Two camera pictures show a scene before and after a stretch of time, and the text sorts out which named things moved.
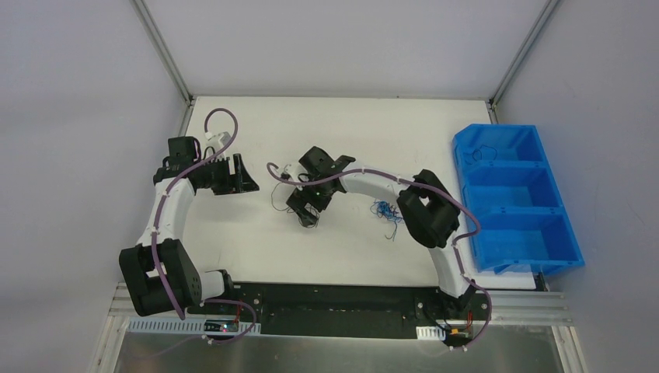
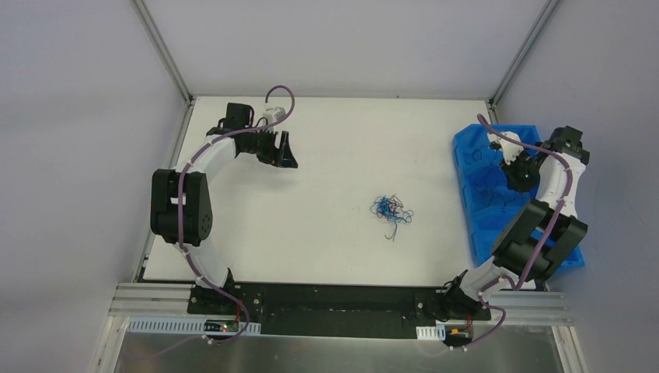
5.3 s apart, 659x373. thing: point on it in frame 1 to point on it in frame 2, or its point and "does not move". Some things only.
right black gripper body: (305, 204) to (516, 179)
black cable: (288, 209) to (504, 203)
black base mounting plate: (348, 309) does not move
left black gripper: (231, 173) to (274, 147)
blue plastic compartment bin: (510, 188) does not move
